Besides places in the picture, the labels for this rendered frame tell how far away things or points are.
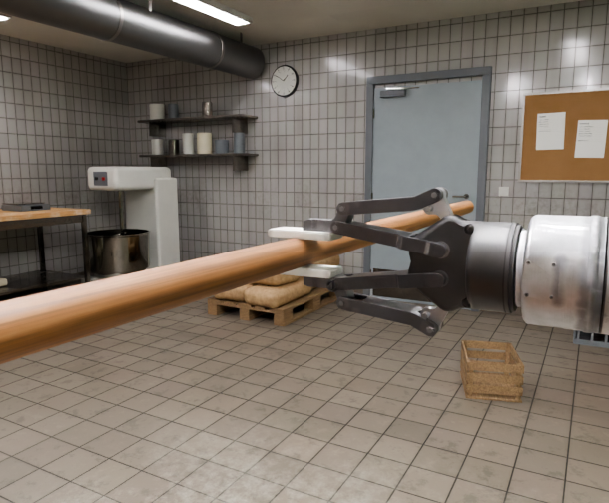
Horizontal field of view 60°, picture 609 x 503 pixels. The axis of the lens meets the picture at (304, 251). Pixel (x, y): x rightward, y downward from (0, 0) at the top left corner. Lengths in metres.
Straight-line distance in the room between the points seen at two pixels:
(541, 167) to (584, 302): 4.48
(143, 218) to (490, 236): 5.70
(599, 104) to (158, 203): 4.24
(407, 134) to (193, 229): 2.85
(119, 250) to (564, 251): 5.29
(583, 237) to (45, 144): 6.17
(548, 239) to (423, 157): 4.66
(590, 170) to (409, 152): 1.51
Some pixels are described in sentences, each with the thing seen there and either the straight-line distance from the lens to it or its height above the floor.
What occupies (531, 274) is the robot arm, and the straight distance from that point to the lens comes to 0.42.
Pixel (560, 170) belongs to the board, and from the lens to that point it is 4.88.
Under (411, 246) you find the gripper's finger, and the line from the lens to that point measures 0.46.
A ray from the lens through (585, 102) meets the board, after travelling 4.90.
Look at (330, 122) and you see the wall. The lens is 5.47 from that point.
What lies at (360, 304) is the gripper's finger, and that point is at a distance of 0.50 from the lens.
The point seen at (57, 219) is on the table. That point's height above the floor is 0.83.
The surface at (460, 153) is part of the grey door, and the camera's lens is 4.99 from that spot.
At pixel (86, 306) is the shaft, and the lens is 0.31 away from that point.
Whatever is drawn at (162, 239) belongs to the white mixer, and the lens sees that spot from 5.97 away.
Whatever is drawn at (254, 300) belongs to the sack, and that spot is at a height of 0.20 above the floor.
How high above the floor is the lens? 1.28
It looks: 9 degrees down
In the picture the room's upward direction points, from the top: straight up
